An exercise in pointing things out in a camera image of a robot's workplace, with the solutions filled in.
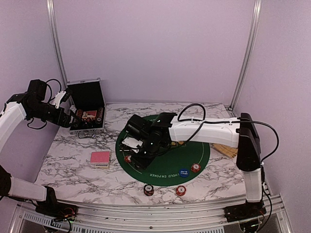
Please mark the dark chip row in case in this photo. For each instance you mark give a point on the dark chip row in case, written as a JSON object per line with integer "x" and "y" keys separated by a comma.
{"x": 99, "y": 115}

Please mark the red chip stack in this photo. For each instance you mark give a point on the red chip stack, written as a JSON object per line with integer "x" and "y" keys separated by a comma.
{"x": 180, "y": 190}
{"x": 128, "y": 159}
{"x": 195, "y": 167}

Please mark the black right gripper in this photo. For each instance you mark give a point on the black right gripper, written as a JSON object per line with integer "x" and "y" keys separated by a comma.
{"x": 143, "y": 163}

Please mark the aluminium frame post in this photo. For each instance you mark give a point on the aluminium frame post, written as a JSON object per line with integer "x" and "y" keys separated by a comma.
{"x": 248, "y": 52}
{"x": 55, "y": 39}

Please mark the front aluminium rail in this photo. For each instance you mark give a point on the front aluminium rail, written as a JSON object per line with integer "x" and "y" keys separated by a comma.
{"x": 198, "y": 217}

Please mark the red backed card deck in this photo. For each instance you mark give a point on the red backed card deck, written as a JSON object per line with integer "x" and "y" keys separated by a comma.
{"x": 100, "y": 158}

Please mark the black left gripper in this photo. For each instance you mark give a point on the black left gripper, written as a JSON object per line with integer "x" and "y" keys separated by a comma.
{"x": 58, "y": 120}

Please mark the dark chip stack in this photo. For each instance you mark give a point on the dark chip stack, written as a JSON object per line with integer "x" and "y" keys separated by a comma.
{"x": 148, "y": 190}

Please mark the round green poker mat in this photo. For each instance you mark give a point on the round green poker mat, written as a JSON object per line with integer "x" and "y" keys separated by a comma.
{"x": 163, "y": 171}

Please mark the red chip stack front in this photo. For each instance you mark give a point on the red chip stack front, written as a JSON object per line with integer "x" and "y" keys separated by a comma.
{"x": 180, "y": 190}

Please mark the boxed card deck in case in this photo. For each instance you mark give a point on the boxed card deck in case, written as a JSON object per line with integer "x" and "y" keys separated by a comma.
{"x": 89, "y": 115}

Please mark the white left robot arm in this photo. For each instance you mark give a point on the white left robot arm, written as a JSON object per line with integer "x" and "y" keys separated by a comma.
{"x": 27, "y": 106}

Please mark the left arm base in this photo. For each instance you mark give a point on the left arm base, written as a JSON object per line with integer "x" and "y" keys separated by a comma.
{"x": 58, "y": 211}

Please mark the right aluminium frame post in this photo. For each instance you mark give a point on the right aluminium frame post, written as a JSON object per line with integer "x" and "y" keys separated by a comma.
{"x": 248, "y": 52}

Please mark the woven bamboo tray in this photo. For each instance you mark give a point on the woven bamboo tray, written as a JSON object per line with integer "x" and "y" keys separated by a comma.
{"x": 226, "y": 150}

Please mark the blue small blind button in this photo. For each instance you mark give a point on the blue small blind button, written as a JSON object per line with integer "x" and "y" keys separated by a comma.
{"x": 184, "y": 173}

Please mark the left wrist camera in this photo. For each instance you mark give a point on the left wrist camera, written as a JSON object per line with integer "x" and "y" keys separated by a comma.
{"x": 61, "y": 97}

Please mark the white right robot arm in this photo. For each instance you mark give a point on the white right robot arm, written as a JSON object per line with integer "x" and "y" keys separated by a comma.
{"x": 234, "y": 132}

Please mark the aluminium poker case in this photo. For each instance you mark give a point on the aluminium poker case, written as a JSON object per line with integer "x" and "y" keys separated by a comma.
{"x": 87, "y": 95}

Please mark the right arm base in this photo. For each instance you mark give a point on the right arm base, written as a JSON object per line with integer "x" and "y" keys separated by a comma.
{"x": 242, "y": 212}

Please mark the left aluminium frame post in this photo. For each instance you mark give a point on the left aluminium frame post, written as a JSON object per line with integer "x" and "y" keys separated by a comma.
{"x": 55, "y": 39}

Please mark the blue card box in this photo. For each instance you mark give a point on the blue card box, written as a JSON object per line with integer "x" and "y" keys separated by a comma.
{"x": 100, "y": 166}

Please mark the orange chip row in case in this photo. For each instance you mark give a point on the orange chip row in case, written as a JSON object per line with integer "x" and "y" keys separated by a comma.
{"x": 79, "y": 113}

